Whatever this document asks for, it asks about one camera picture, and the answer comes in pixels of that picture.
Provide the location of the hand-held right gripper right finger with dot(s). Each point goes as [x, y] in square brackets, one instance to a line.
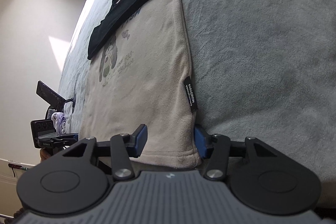
[199, 143]

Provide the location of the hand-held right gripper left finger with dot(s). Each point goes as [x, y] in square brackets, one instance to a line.
[143, 140]

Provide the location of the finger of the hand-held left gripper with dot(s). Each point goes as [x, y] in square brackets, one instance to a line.
[72, 138]

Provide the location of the cream black-sleeved printed sweatshirt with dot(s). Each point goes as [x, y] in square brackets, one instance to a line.
[147, 69]

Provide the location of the stack of folded clothes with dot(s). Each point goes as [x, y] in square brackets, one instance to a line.
[60, 121]

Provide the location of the black smartphone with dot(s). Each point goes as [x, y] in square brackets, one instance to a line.
[50, 95]

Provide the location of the white cabinet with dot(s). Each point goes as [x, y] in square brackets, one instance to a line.
[10, 174]

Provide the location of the grey bed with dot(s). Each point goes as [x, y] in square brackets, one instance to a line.
[262, 43]

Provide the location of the round black mount disc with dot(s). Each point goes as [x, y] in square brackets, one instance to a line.
[71, 103]

